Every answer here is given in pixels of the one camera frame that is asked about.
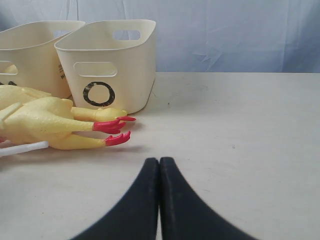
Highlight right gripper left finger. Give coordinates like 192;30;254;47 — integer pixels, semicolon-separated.
73;158;160;240

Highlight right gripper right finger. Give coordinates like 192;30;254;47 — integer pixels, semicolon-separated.
159;157;253;240

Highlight whole rubber chicken front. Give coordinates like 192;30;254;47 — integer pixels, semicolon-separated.
0;98;135;150

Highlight whole rubber chicken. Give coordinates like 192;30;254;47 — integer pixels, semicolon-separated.
0;98;135;150
0;84;128;122

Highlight rubber chicken head with tube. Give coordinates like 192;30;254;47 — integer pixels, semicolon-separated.
0;141;49;157

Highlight headless rubber chicken body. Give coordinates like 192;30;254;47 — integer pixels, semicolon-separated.
3;64;18;75

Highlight whole rubber chicken rear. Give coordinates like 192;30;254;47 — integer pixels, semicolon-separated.
0;84;128;122

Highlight cream bin marked O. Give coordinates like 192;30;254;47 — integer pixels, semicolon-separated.
54;19;156;114

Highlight cream bin marked X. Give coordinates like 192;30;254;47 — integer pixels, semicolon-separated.
0;20;85;98

